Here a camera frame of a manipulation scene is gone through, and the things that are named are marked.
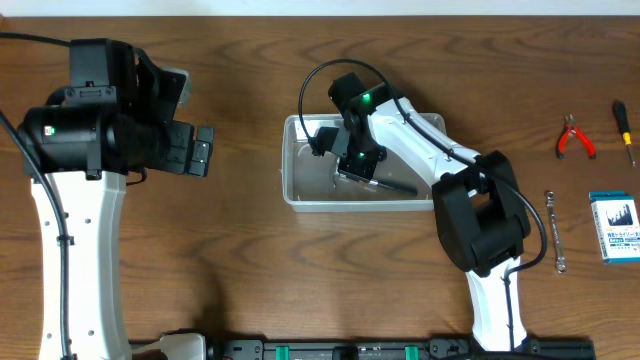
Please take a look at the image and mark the silver ring wrench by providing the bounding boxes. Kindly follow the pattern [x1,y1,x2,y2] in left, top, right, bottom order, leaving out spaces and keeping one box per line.
[545,191,567,274]

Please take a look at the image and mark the black yellow screwdriver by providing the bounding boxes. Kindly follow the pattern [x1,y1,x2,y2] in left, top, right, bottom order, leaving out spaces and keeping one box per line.
[612,100,636,167]

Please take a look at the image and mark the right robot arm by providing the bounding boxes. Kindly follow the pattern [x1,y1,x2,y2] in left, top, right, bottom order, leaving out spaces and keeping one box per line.
[322,73,533,352]

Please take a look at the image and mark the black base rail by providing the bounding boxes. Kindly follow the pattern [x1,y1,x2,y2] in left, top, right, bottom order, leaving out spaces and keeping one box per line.
[129,338,597,360]

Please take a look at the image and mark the blue white screw box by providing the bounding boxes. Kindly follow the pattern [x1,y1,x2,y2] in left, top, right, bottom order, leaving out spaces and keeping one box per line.
[589,191,639,264]

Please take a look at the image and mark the clear plastic container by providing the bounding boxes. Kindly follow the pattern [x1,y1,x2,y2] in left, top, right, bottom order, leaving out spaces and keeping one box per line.
[281,115,433,212]

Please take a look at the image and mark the red handled pliers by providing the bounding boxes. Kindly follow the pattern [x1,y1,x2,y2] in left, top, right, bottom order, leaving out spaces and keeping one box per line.
[555,114,597,160]

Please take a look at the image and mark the small steel hammer black grip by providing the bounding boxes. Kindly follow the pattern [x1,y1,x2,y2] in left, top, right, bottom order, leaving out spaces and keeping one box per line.
[331,169,419,198]

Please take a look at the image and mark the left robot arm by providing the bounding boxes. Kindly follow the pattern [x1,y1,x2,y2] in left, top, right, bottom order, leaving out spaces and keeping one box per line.
[17,38,214,359]

